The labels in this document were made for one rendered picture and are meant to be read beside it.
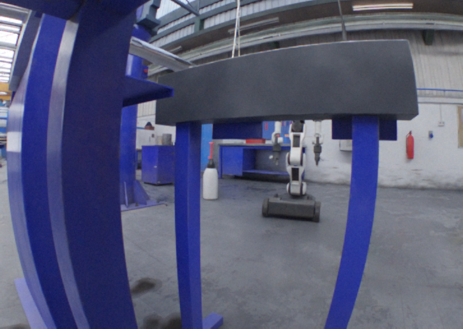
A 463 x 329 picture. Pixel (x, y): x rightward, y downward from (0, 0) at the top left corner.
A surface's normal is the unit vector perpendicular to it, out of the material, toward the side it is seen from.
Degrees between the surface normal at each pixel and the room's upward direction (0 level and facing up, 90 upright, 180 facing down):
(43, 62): 90
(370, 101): 90
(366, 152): 90
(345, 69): 90
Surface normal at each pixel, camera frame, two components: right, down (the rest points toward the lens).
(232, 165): -0.55, 0.00
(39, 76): 0.85, 0.03
